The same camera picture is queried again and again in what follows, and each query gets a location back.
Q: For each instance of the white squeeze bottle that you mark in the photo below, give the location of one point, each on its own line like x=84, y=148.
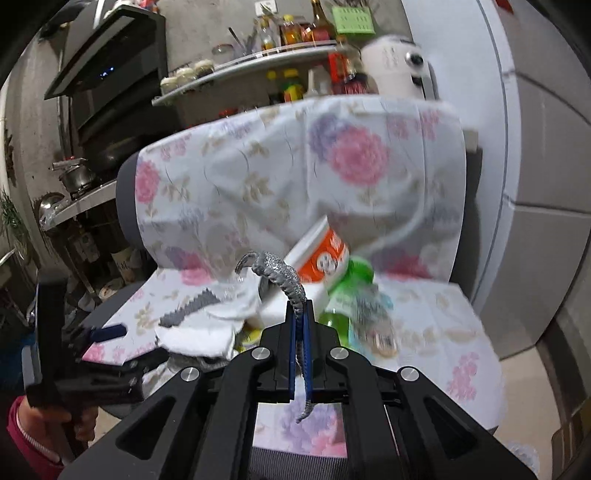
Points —
x=318, y=83

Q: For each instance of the yellow green packet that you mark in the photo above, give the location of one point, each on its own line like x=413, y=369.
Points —
x=247, y=339

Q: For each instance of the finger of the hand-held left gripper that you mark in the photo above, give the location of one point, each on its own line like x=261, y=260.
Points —
x=110, y=331
x=138, y=361

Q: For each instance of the green box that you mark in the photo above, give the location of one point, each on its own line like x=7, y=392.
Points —
x=354, y=19

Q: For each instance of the white lidded jar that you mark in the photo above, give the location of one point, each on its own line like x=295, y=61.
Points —
x=204, y=68
x=184, y=77
x=169, y=85

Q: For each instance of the dark sauce bottle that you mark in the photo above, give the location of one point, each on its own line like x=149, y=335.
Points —
x=320, y=23

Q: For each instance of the black range hood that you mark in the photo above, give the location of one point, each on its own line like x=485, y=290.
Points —
x=111, y=55

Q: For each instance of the black wok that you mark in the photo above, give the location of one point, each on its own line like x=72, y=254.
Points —
x=111, y=154

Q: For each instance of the person's left hand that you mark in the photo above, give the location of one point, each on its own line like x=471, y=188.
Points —
x=86, y=427

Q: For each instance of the kitchen counter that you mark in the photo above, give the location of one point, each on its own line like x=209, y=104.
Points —
x=78, y=203

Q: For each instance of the orange instant noodle cup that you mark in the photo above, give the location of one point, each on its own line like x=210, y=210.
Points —
x=323, y=263

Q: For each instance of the white plastic bag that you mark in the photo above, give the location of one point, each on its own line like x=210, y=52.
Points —
x=123, y=266

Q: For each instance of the grey chair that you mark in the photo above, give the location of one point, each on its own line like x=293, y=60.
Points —
x=125, y=207

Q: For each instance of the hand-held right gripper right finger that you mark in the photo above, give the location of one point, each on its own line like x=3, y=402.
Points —
x=309, y=364

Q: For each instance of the green yellow capped bottle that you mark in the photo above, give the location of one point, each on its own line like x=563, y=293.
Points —
x=292, y=87

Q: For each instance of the corner shelf rack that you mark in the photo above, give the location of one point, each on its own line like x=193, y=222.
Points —
x=258, y=59

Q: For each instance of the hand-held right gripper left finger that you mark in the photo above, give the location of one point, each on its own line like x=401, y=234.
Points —
x=292, y=355

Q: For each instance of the metal pot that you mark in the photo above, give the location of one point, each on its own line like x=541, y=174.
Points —
x=76, y=177

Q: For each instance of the green roller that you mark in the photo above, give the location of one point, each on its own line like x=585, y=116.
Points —
x=359, y=277

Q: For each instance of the white refrigerator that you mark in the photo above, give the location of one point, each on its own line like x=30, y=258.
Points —
x=531, y=138

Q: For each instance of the yellow oil bottle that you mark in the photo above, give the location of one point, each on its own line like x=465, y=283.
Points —
x=267, y=34

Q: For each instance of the white wall socket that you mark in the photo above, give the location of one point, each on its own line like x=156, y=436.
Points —
x=265, y=6

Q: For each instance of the grey toy snake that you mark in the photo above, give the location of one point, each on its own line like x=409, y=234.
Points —
x=281, y=277

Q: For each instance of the metal bowl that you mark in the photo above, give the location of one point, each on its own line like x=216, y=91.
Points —
x=51, y=207

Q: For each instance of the blue bucket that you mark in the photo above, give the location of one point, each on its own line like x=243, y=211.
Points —
x=14, y=364

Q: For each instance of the floral printed cloth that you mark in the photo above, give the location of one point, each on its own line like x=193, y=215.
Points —
x=258, y=184

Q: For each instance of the grey serrated strip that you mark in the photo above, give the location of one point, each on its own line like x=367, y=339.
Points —
x=194, y=307

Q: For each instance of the glass bowl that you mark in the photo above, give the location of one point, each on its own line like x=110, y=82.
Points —
x=222, y=50

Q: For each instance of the white rice cooker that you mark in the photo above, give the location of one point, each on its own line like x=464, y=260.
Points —
x=390, y=69

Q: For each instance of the orange liquid bottle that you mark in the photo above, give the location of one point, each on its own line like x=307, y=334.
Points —
x=291, y=31

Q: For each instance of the red labelled bottle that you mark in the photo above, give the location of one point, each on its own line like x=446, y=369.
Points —
x=344, y=67

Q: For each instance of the white cloth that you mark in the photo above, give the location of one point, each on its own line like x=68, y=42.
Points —
x=203, y=334

